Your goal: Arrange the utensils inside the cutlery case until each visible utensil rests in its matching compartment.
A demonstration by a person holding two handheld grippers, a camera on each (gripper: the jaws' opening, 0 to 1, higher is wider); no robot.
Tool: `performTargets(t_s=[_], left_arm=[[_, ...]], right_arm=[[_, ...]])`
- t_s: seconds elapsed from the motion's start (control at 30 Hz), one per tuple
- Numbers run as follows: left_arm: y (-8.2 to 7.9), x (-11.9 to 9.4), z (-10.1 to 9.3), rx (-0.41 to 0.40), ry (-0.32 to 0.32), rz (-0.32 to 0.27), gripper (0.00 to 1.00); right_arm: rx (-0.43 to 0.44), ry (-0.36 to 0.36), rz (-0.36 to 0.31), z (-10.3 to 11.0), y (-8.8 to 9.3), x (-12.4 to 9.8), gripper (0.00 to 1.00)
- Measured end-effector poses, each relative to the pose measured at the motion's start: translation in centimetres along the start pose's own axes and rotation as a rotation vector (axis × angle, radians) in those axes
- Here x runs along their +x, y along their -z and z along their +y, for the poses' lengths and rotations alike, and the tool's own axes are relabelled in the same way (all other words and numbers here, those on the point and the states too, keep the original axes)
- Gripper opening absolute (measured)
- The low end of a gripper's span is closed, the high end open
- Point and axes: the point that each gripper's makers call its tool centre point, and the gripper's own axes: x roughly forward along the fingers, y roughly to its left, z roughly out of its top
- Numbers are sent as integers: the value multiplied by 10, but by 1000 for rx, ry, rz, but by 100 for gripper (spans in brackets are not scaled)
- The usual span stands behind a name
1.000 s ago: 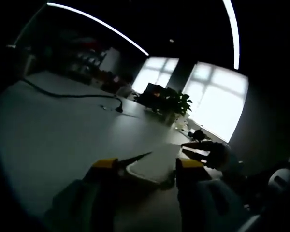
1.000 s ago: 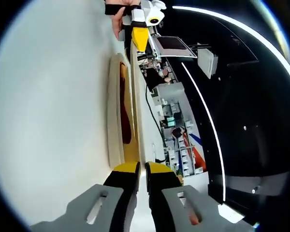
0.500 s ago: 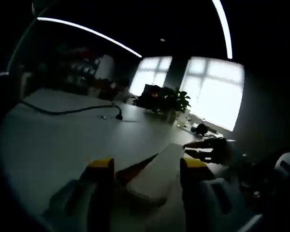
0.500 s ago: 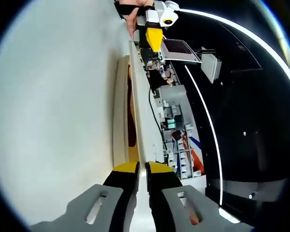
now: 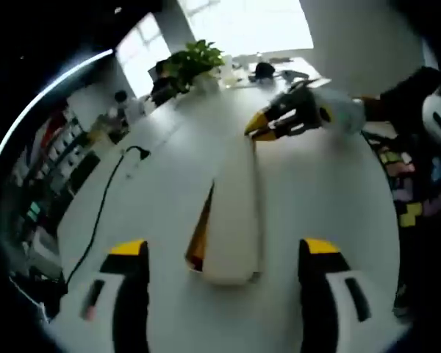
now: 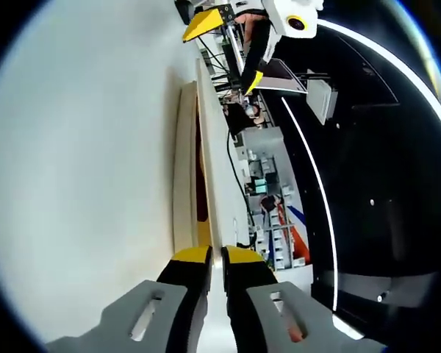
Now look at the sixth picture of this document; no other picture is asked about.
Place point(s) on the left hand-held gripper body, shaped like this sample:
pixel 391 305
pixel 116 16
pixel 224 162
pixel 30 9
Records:
pixel 279 14

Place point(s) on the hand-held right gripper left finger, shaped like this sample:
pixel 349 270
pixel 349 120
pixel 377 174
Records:
pixel 183 287

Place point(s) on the straight ceiling light strip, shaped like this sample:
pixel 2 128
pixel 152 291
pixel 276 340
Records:
pixel 329 217

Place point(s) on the shelving with white bins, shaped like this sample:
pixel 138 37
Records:
pixel 275 235

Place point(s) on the beige cutlery case base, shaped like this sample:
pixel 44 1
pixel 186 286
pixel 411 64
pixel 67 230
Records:
pixel 183 165

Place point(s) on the person's left hand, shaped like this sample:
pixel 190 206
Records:
pixel 250 29

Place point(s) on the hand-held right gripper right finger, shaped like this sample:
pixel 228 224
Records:
pixel 250 287

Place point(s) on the curved ceiling light strip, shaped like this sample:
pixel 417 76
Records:
pixel 426 87

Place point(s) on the ceiling air conditioner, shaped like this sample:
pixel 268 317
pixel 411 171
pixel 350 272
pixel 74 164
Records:
pixel 321 101

